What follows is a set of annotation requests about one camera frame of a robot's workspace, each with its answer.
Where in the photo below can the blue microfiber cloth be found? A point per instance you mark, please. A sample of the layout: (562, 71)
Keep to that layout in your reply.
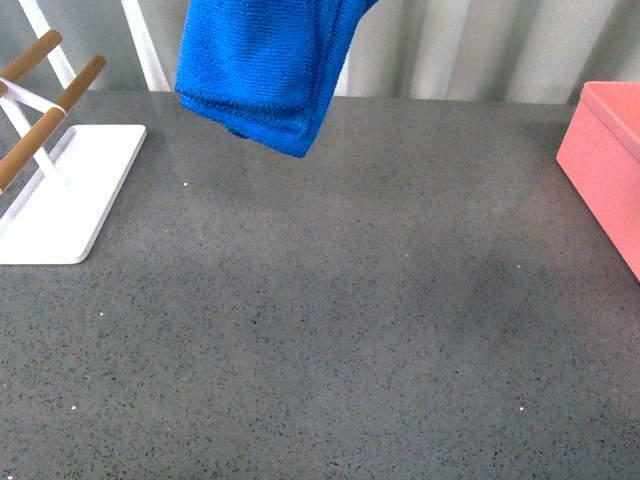
(266, 70)

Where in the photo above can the white curtain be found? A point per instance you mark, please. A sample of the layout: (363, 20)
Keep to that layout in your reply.
(505, 51)

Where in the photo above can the white towel rack with wooden bars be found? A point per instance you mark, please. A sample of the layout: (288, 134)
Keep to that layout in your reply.
(56, 217)

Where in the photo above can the pink plastic bin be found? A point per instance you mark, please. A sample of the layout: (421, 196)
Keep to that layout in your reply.
(600, 156)

